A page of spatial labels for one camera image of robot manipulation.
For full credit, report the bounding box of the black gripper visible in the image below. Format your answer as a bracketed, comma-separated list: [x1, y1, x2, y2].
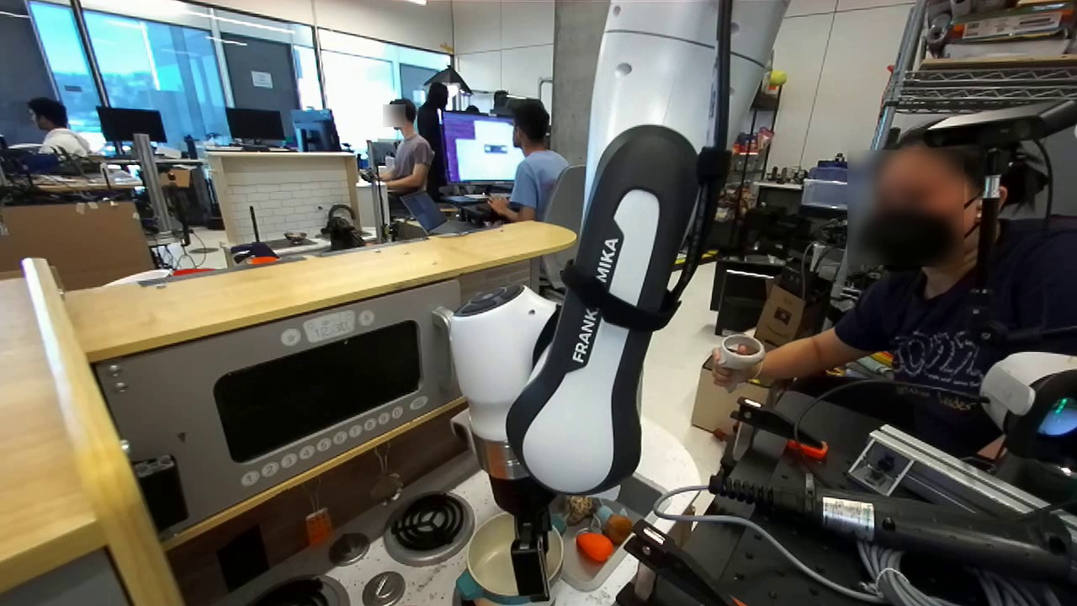
[481, 438, 563, 602]

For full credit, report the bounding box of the white VR controller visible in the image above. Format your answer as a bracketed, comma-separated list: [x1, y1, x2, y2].
[711, 329, 772, 376]

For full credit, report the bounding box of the operator bare forearm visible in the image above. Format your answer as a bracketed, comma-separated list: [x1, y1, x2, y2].
[754, 326, 872, 392]

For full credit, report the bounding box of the operator hand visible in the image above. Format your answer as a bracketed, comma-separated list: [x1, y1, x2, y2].
[705, 340, 777, 393]

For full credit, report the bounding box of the orange toy egg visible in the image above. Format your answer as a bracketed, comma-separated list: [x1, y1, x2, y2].
[572, 529, 619, 568]

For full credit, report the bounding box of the black coil stove burner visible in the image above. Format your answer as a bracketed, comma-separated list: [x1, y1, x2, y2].
[250, 574, 355, 606]
[380, 487, 477, 568]

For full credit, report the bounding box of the metal toy sink basin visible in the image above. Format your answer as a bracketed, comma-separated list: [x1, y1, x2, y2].
[551, 481, 668, 596]

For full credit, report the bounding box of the silver stove knob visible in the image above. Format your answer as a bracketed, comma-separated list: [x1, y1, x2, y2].
[361, 568, 408, 606]
[326, 529, 375, 568]

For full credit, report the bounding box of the small orange panel block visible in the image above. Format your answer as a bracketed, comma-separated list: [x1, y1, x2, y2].
[300, 506, 340, 555]

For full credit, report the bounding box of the open cardboard box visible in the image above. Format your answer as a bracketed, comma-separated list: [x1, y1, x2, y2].
[689, 362, 777, 442]

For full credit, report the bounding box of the grey striped kitchen backsplash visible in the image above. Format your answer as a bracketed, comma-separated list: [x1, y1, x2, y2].
[455, 262, 547, 302]

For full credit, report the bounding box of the grey toy microwave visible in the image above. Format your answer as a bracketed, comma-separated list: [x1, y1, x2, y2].
[91, 279, 467, 533]

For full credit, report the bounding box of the black storage box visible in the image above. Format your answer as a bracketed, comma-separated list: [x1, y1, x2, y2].
[711, 252, 791, 340]

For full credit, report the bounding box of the curved wooden kitchen shelf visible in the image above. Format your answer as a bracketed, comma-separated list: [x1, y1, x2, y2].
[63, 220, 579, 364]

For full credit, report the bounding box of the small cardboard box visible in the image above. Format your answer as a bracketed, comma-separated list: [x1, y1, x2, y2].
[752, 279, 816, 350]

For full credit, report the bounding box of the black kettle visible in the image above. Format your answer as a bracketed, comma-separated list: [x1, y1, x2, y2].
[320, 201, 371, 252]

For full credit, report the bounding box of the person in blue shirt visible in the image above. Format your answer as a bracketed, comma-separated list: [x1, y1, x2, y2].
[484, 94, 572, 226]

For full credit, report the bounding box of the lit computer monitor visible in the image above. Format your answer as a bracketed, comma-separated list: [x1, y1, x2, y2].
[439, 108, 528, 188]

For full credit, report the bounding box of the bulky black clamp tool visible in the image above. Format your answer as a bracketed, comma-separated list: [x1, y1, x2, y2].
[706, 468, 1077, 589]

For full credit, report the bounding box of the person in grey shirt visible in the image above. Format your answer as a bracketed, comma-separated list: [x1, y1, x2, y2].
[379, 94, 444, 228]

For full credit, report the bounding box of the white tiled panel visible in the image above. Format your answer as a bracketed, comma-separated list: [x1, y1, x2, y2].
[205, 149, 364, 245]

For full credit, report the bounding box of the black storage rack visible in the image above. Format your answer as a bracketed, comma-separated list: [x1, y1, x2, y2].
[729, 62, 791, 252]

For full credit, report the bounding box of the person in black clothes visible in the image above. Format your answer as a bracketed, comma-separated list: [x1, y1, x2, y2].
[413, 77, 455, 172]

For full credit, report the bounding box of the operator in navy shirt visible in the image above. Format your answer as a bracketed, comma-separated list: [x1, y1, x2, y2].
[831, 120, 1077, 459]

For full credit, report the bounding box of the black pendant lamp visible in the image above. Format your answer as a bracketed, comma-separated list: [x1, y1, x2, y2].
[427, 62, 476, 97]

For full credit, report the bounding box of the wooden toy kitchen cabinet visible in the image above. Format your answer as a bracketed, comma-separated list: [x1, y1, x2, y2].
[0, 259, 187, 606]

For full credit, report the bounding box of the large cardboard box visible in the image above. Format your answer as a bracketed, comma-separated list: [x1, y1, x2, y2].
[0, 198, 155, 292]

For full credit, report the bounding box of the person in white shirt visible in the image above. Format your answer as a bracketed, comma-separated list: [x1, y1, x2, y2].
[23, 94, 103, 161]

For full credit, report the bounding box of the white cable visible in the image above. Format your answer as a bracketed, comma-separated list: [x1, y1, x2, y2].
[648, 481, 894, 606]

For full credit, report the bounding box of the black clamp orange handle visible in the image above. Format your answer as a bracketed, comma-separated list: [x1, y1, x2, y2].
[730, 399, 835, 472]

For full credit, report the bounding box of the grey cable bundle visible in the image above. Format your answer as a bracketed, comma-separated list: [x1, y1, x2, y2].
[852, 534, 1077, 606]

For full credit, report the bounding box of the aluminium extrusion rail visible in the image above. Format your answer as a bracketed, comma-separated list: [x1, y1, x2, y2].
[845, 421, 1077, 521]

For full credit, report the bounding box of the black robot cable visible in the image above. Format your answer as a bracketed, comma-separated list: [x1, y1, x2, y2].
[711, 0, 733, 161]

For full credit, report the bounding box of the metal wire shelf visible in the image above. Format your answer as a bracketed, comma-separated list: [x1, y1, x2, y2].
[878, 52, 1077, 118]

